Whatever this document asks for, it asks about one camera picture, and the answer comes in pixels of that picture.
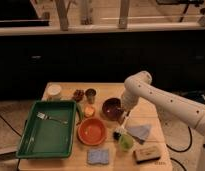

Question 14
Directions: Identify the dark purple bowl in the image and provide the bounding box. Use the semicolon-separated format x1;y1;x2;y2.
102;98;123;121

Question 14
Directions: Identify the orange bowl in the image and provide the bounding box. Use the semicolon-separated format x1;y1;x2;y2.
77;117;107;146

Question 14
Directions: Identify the black white dish brush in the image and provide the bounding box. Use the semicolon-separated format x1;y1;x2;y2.
112;111;131;142

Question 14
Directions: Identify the green vegetable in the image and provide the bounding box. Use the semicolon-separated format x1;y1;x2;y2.
76;103;84;123

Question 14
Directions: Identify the wooden block brush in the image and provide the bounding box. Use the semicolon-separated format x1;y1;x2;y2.
133;146;161;163

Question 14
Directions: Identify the silver fork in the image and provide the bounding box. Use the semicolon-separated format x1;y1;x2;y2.
37;112;68;124

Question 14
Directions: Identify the green cup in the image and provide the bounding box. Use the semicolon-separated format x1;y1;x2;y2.
118;134;133;151

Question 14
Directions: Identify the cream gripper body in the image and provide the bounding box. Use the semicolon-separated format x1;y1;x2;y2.
118;97;138;124

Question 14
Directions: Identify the cream round container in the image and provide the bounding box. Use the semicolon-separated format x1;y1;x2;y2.
47;84;62;100

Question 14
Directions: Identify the green plastic tray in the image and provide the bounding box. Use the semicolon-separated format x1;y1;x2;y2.
16;100;76;159

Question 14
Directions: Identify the brown pine cone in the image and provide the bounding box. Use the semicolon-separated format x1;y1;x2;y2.
73;89;84;102

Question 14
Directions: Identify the blue sponge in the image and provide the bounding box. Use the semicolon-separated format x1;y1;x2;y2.
87;149;109;165

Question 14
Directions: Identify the black cable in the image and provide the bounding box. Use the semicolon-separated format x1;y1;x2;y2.
165;124;194;154

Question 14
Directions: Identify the metal cup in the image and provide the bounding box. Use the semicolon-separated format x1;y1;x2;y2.
85;88;96;104

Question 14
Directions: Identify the grey blue cloth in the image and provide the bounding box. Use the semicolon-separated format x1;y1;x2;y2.
126;124;151;144

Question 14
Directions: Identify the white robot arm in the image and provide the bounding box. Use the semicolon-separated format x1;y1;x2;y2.
121;71;205;171

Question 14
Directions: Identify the small orange cup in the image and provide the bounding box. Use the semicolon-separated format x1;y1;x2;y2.
84;106;95;117

